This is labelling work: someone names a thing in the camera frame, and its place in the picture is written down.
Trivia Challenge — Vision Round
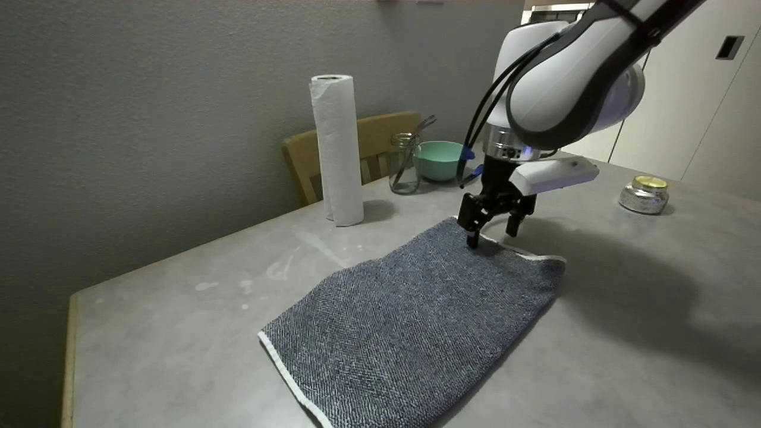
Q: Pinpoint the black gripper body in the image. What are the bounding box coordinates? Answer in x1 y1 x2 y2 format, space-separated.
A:
456 153 540 228

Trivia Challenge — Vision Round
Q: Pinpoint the blue-grey cloth with white hem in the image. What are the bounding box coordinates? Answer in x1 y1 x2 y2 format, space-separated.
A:
256 216 569 428

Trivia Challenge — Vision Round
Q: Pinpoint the clear glass jar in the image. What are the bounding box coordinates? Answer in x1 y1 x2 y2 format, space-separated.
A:
387 129 420 198

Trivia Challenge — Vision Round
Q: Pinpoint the white paper towel roll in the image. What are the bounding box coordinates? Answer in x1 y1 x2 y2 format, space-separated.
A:
307 71 367 231

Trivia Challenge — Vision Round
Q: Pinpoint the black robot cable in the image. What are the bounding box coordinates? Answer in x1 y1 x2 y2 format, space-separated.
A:
458 30 560 191

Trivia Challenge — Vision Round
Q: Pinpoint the dark utensil in jar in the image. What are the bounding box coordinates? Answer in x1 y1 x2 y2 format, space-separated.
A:
392 115 438 191

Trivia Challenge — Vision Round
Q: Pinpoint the green bowl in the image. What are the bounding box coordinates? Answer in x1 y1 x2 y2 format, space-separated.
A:
413 137 477 186

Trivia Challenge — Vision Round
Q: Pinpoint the tall white cabinet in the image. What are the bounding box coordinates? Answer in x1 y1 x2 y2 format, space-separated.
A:
559 0 761 199

